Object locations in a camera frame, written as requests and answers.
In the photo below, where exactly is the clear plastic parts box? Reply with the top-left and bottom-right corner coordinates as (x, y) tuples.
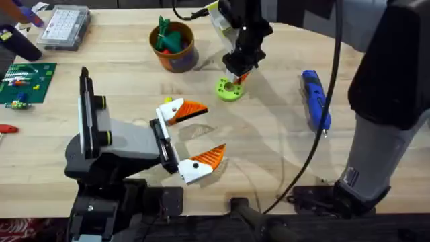
(36, 4), (92, 52)

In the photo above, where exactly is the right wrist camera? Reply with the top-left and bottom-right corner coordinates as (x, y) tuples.
(205, 0), (240, 53)

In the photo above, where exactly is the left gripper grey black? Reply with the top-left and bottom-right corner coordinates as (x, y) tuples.
(64, 97), (227, 186)

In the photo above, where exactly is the blue electric screwdriver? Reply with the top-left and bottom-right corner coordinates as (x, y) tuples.
(300, 69), (332, 136)

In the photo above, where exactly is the long black arm cable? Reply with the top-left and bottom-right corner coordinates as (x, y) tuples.
(263, 0), (345, 215)

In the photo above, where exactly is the red-handled tool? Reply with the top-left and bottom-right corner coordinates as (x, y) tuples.
(0, 124), (19, 135)

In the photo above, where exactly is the left wrist upright black plate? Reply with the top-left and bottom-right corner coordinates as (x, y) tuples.
(78, 66), (96, 160)

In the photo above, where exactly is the brown tub with toys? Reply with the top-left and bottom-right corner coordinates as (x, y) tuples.
(148, 15), (200, 74)

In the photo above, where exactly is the black cylindrical tool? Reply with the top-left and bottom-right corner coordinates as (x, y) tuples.
(0, 24), (44, 63)

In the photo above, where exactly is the black camera cable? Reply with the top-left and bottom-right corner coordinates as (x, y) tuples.
(171, 0), (210, 22)

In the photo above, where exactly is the purple-handled tool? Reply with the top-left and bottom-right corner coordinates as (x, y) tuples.
(11, 0), (45, 28)

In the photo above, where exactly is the green disc with holes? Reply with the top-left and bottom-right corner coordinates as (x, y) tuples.
(215, 76), (245, 103)

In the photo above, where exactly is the green board with blocks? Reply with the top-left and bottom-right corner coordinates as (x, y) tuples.
(0, 62), (58, 105)

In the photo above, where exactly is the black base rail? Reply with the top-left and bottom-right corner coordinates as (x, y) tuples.
(134, 197), (430, 242)

